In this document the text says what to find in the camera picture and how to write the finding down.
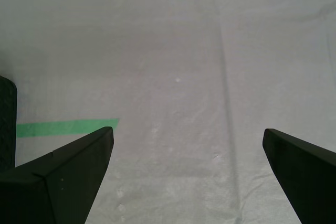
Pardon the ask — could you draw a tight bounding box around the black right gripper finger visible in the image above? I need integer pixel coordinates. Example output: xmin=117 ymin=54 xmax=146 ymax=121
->
xmin=0 ymin=126 xmax=114 ymax=224
xmin=263 ymin=128 xmax=336 ymax=224

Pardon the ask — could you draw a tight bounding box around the black perforated plastic basket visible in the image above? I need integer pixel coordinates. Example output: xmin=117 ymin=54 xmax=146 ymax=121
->
xmin=0 ymin=75 xmax=18 ymax=176

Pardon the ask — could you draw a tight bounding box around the long green tape strip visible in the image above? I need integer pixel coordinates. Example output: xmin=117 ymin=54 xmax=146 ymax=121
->
xmin=16 ymin=118 xmax=120 ymax=138

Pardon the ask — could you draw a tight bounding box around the grey translucent table cover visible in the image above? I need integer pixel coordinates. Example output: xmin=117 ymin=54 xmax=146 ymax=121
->
xmin=0 ymin=0 xmax=336 ymax=224

